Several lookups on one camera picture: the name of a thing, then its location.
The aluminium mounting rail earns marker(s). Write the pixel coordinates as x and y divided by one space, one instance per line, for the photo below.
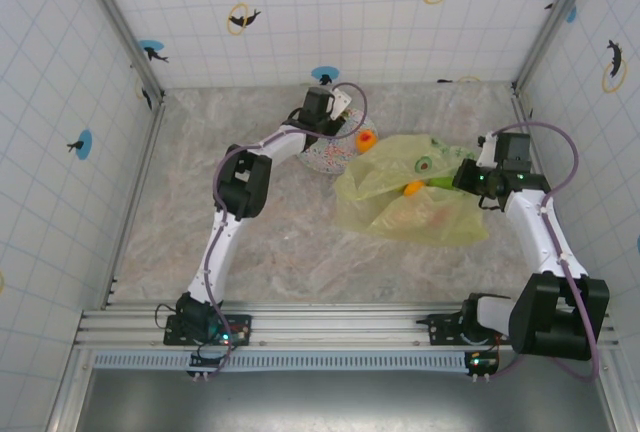
340 324

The grey metal sheet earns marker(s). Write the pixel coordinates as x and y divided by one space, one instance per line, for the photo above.
345 402

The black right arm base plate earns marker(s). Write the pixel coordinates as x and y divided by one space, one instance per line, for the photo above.
442 327

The speckled white plate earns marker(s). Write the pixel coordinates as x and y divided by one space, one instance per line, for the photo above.
325 157

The aluminium frame post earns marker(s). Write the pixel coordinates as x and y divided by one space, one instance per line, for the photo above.
120 27
555 22

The small orange persimmon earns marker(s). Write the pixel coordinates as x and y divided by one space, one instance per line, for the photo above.
366 141

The orange yellow bell pepper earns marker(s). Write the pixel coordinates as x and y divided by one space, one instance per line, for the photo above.
414 188

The green bell pepper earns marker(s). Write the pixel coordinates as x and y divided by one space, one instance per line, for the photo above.
442 182

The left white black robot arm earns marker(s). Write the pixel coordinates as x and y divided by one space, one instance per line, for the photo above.
225 247

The yellow translucent plastic bag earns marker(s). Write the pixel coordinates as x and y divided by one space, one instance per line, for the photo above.
380 177

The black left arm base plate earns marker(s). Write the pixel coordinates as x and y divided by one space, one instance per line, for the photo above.
240 329

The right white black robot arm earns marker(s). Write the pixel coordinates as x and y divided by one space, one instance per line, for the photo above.
535 232

